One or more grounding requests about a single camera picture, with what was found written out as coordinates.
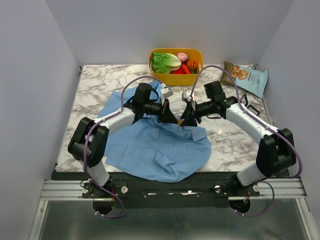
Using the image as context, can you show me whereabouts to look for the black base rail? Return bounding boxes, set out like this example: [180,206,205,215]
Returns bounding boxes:
[51,172,300,213]

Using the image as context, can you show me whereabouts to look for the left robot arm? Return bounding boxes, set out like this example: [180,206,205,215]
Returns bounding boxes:
[67,83,178,198]

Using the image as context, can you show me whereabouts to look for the black display box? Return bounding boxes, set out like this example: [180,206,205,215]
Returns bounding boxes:
[247,104,261,116]
[240,93,249,107]

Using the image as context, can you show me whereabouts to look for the blue chip bag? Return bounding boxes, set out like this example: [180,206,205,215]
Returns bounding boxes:
[224,61,269,99]

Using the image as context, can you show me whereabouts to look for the red pepper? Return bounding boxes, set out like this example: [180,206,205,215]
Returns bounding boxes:
[171,63,192,75]

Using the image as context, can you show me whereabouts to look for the yellow plastic basket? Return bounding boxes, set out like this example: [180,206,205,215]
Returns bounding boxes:
[148,48,204,86]

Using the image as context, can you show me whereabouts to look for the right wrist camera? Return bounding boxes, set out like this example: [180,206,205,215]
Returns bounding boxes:
[181,90,195,103]

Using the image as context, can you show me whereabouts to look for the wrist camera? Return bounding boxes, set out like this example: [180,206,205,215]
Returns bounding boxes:
[160,86,174,104]
[181,90,195,103]

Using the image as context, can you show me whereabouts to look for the red onion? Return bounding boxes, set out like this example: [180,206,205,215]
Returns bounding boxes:
[176,52,189,64]

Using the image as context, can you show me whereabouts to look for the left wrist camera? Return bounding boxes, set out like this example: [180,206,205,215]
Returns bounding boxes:
[160,86,174,104]

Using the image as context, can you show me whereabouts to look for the orange carrots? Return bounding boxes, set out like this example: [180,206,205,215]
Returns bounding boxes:
[186,58,198,74]

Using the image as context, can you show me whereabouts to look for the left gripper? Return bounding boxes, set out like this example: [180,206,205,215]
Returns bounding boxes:
[143,98,178,124]

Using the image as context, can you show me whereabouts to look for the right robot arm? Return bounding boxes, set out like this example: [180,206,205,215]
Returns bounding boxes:
[180,81,297,196]

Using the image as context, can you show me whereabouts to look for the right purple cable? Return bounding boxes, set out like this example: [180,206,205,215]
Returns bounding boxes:
[189,65,303,217]

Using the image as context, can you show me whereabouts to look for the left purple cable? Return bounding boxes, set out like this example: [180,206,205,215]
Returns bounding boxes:
[83,76,167,219]

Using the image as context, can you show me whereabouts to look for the purple cable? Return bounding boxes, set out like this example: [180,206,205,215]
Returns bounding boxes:
[83,76,167,219]
[189,65,303,217]

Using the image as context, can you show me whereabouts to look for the green lettuce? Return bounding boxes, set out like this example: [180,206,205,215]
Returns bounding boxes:
[151,52,182,74]

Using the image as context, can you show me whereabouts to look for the blue shirt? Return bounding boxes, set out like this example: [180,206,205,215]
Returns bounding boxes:
[96,80,213,183]

